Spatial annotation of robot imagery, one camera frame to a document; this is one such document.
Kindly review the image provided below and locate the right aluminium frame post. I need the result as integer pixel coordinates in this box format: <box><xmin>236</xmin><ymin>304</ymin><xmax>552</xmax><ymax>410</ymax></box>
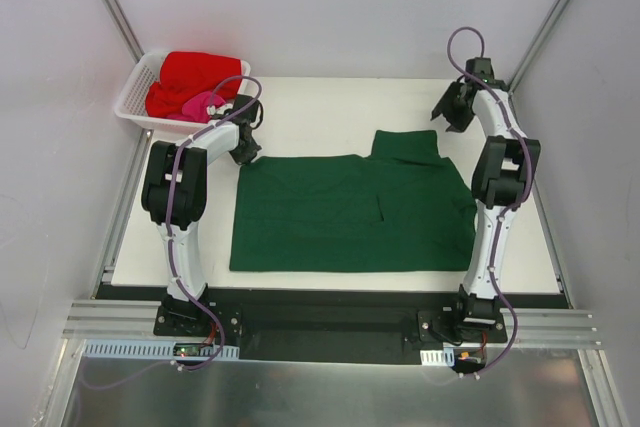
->
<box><xmin>507</xmin><ymin>0</ymin><xmax>572</xmax><ymax>95</ymax></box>

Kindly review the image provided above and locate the pink t shirt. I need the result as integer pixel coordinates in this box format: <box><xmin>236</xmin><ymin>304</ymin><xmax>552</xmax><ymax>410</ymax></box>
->
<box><xmin>168</xmin><ymin>91</ymin><xmax>226</xmax><ymax>124</ymax></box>

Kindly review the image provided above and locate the red t shirt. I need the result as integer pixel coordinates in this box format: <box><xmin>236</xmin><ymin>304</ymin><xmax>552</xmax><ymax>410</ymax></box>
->
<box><xmin>145</xmin><ymin>51</ymin><xmax>242</xmax><ymax>119</ymax></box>

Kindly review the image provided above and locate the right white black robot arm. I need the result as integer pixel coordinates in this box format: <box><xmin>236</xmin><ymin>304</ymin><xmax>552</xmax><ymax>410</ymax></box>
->
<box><xmin>429</xmin><ymin>57</ymin><xmax>541</xmax><ymax>345</ymax></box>

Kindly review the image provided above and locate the left white cable duct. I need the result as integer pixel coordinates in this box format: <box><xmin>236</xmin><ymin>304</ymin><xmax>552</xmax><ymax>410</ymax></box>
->
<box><xmin>84</xmin><ymin>340</ymin><xmax>240</xmax><ymax>362</ymax></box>

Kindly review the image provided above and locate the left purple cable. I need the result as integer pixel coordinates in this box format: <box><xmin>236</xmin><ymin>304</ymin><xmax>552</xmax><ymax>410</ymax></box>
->
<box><xmin>79</xmin><ymin>75</ymin><xmax>265</xmax><ymax>391</ymax></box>

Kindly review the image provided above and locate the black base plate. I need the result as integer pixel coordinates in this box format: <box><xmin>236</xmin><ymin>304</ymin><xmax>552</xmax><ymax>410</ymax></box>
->
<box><xmin>94</xmin><ymin>284</ymin><xmax>571</xmax><ymax>366</ymax></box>

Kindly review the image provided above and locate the aluminium front rail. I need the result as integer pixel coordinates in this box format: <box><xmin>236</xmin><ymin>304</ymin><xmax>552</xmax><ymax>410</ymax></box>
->
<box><xmin>62</xmin><ymin>300</ymin><xmax>604</xmax><ymax>350</ymax></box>

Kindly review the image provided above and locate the white cable duct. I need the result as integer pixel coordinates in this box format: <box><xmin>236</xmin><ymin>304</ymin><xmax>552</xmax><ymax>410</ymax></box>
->
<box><xmin>84</xmin><ymin>340</ymin><xmax>240</xmax><ymax>362</ymax></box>
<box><xmin>420</xmin><ymin>348</ymin><xmax>455</xmax><ymax>368</ymax></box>

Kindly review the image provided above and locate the white plastic basket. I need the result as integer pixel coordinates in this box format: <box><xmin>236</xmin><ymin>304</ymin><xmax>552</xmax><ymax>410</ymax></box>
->
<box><xmin>114</xmin><ymin>52</ymin><xmax>251</xmax><ymax>134</ymax></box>

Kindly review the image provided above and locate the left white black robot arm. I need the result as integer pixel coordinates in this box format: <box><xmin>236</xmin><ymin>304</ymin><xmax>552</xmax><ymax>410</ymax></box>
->
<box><xmin>141</xmin><ymin>94</ymin><xmax>264</xmax><ymax>337</ymax></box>

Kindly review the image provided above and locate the green t shirt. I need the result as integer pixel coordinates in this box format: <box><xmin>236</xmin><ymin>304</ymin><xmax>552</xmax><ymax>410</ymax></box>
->
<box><xmin>229</xmin><ymin>130</ymin><xmax>477</xmax><ymax>274</ymax></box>

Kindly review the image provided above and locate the right white cable duct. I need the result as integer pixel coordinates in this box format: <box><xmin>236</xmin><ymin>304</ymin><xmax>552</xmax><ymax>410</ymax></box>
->
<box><xmin>420</xmin><ymin>348</ymin><xmax>455</xmax><ymax>368</ymax></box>

